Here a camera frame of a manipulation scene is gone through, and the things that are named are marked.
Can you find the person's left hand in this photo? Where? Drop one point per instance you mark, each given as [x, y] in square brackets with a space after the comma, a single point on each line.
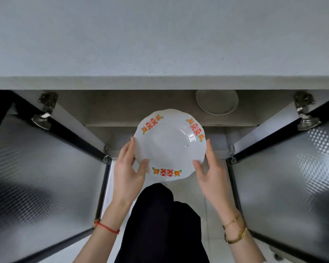
[124, 180]

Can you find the person's right hand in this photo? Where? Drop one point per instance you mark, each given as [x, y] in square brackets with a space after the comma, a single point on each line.
[215, 186]

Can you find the person's left thumb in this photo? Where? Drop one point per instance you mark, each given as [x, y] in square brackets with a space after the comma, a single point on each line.
[143, 169]

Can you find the person's right thumb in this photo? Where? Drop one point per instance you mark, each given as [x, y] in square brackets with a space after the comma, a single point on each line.
[199, 169]

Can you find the white bowl with red floral print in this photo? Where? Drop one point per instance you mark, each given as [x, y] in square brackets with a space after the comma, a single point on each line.
[168, 145]

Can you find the person's left forearm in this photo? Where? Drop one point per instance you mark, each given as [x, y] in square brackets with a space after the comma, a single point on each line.
[104, 238]

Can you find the person's right forearm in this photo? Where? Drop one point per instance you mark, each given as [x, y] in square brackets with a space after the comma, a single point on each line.
[240, 243]

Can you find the small metal door hinge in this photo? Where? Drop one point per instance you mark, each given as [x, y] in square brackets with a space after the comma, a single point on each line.
[232, 155]
[106, 154]

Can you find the black trousers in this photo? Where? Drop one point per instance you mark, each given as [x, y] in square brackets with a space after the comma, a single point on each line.
[161, 227]

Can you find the grey cabinet body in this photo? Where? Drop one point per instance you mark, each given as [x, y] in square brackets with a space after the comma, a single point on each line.
[120, 106]

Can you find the plain white plate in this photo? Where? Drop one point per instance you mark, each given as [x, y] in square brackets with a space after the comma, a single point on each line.
[216, 102]

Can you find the textured glass cabinet door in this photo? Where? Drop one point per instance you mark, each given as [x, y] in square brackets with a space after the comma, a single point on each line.
[41, 183]
[288, 183]

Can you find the large metal door hinge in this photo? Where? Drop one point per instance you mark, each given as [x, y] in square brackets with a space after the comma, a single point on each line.
[304, 112]
[45, 106]

